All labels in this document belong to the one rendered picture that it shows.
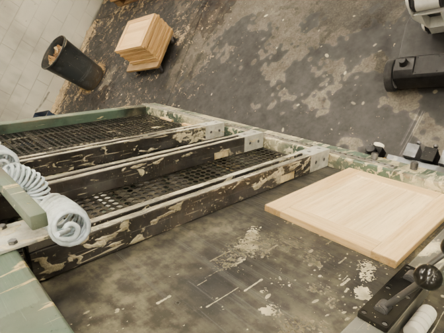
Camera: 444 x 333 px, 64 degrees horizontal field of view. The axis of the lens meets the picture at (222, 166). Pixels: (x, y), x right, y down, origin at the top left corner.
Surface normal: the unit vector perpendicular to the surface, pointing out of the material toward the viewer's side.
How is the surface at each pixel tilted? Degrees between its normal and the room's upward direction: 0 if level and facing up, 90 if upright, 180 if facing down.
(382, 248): 54
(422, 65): 0
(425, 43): 0
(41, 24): 90
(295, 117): 0
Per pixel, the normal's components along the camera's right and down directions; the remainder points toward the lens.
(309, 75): -0.59, -0.37
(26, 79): 0.75, 0.08
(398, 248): 0.01, -0.94
